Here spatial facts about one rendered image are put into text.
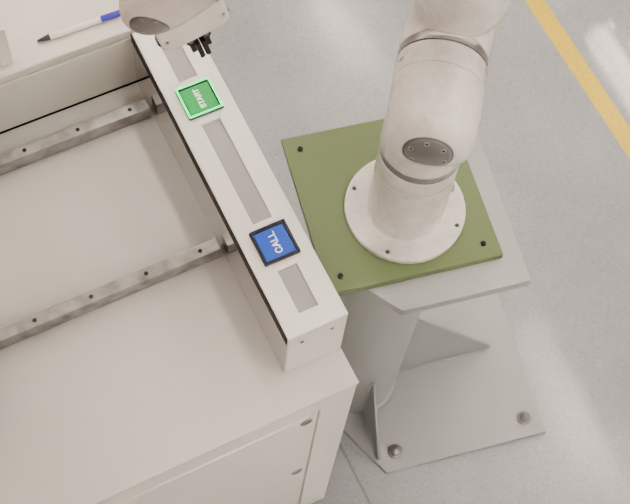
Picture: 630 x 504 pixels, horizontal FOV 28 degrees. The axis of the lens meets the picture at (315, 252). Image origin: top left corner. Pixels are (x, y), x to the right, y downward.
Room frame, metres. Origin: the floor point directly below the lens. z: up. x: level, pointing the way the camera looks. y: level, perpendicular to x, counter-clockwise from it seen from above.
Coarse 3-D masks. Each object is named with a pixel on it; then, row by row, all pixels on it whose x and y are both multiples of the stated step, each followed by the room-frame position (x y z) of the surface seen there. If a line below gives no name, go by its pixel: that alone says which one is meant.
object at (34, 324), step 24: (216, 240) 0.78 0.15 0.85; (168, 264) 0.73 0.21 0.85; (192, 264) 0.74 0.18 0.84; (96, 288) 0.68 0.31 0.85; (120, 288) 0.68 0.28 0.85; (144, 288) 0.70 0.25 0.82; (48, 312) 0.63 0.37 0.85; (72, 312) 0.63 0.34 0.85; (0, 336) 0.58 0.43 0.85; (24, 336) 0.59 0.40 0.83
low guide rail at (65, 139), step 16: (112, 112) 0.97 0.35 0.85; (128, 112) 0.98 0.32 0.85; (144, 112) 0.99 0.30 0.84; (80, 128) 0.94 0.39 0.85; (96, 128) 0.94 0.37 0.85; (112, 128) 0.96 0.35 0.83; (32, 144) 0.90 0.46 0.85; (48, 144) 0.90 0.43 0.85; (64, 144) 0.91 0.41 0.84; (0, 160) 0.86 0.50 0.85; (16, 160) 0.87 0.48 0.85; (32, 160) 0.88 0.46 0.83
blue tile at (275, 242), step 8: (280, 224) 0.77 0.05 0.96; (264, 232) 0.75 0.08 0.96; (272, 232) 0.75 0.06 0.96; (280, 232) 0.76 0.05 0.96; (256, 240) 0.74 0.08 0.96; (264, 240) 0.74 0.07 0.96; (272, 240) 0.74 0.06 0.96; (280, 240) 0.74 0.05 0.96; (288, 240) 0.75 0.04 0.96; (264, 248) 0.73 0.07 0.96; (272, 248) 0.73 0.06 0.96; (280, 248) 0.73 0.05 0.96; (288, 248) 0.73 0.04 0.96; (264, 256) 0.72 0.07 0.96; (272, 256) 0.72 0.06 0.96; (280, 256) 0.72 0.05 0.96
